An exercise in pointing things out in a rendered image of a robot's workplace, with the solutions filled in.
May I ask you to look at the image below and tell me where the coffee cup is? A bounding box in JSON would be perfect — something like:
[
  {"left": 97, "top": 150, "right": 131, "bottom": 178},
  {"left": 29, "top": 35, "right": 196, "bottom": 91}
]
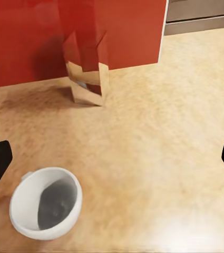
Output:
[{"left": 9, "top": 167, "right": 82, "bottom": 240}]

